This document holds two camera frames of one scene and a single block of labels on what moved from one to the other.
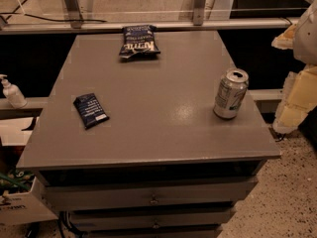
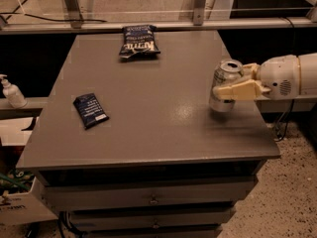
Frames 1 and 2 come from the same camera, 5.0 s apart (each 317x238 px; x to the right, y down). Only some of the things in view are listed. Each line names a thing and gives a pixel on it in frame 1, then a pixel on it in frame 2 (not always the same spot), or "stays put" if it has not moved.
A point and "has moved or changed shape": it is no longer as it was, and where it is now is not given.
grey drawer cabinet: x=164 y=164 stays put
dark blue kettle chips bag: x=139 y=42 stays put
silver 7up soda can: x=230 y=93 has moved or changed shape
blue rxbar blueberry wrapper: x=90 y=110 stays put
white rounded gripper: x=306 y=37 -> x=279 y=75
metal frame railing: x=198 y=22 stays put
